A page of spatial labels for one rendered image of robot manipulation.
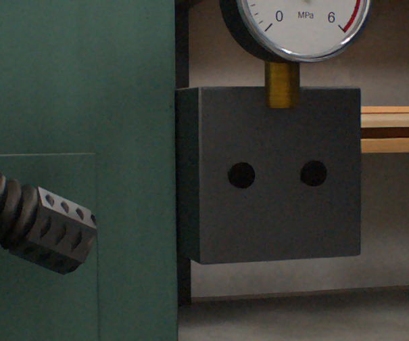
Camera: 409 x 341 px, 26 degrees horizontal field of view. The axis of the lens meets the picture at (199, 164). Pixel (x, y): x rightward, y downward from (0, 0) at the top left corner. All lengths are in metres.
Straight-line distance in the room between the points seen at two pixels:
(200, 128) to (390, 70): 2.80
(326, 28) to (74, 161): 0.13
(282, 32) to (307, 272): 2.74
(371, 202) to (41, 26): 2.78
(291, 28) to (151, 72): 0.08
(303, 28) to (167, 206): 0.11
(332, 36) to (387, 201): 2.81
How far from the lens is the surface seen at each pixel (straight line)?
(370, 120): 2.61
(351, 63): 3.12
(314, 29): 0.39
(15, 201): 0.32
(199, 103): 0.40
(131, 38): 0.43
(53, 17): 0.42
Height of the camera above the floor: 0.61
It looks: 3 degrees down
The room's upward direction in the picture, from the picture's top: 1 degrees counter-clockwise
